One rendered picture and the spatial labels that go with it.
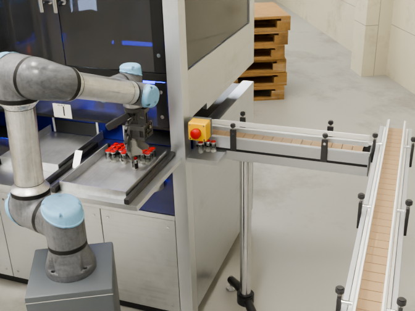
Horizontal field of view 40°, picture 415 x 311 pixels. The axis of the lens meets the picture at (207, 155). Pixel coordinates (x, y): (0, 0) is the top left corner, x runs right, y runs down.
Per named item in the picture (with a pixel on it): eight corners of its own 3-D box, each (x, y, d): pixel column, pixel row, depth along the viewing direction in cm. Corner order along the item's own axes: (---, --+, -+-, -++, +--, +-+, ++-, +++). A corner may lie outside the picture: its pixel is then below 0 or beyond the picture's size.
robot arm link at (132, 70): (112, 66, 195) (129, 60, 202) (115, 96, 200) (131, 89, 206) (129, 69, 191) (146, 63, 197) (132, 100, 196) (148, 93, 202)
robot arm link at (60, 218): (66, 256, 163) (59, 215, 157) (34, 242, 170) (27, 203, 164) (96, 236, 172) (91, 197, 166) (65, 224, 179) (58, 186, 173)
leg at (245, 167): (239, 295, 271) (238, 149, 238) (257, 299, 268) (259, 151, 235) (233, 308, 263) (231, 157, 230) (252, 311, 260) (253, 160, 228)
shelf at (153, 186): (42, 134, 253) (41, 130, 252) (189, 153, 231) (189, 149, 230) (-34, 183, 212) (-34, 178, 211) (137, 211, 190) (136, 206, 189)
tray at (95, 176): (107, 151, 230) (106, 143, 229) (167, 159, 222) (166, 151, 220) (60, 190, 201) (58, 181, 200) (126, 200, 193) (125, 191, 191)
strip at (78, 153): (77, 163, 220) (75, 149, 218) (84, 164, 220) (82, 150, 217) (57, 179, 208) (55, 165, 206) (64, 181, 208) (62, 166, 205)
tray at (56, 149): (50, 131, 251) (50, 124, 249) (103, 138, 242) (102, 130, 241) (1, 164, 222) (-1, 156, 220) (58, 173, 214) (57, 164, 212)
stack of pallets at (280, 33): (274, 75, 607) (276, 1, 574) (288, 99, 539) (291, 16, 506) (171, 81, 602) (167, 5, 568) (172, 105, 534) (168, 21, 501)
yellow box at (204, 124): (195, 132, 225) (194, 115, 221) (212, 134, 222) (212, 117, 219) (188, 140, 218) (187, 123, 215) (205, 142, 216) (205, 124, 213)
